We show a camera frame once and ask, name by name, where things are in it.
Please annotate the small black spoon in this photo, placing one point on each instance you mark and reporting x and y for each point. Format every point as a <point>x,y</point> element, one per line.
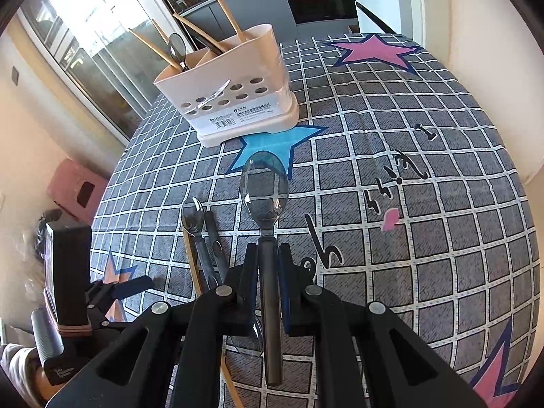
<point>217,250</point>

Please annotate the upright chopstick in holder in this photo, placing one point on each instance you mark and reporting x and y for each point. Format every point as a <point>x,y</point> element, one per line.
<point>232,21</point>

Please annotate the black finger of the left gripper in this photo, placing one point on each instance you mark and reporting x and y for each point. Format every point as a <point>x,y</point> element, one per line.
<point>123,286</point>

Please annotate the beige plastic utensil holder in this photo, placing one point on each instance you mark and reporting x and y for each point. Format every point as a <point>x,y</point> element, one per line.
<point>244,91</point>

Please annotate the grey checkered tablecloth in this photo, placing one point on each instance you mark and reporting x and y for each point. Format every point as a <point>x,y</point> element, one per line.
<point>401,191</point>

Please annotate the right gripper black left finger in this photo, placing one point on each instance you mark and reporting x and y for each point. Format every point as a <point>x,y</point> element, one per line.
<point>169,356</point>

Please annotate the person's hand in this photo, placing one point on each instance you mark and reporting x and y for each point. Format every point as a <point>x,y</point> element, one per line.
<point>20,365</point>

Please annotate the glass sliding door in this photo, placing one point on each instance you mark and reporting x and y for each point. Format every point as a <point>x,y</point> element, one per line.
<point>89,45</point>

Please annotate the pink plastic stool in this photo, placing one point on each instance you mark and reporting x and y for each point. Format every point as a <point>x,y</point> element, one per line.
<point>77,190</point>

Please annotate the bamboo chopstick pair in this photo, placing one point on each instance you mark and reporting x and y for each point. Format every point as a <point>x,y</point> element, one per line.
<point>157,51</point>
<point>202,36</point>

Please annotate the single bamboo chopstick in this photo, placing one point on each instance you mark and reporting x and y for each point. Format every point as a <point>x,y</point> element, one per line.
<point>203,357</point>

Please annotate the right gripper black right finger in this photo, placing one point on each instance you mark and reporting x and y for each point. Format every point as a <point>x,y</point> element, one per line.
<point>365,355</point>

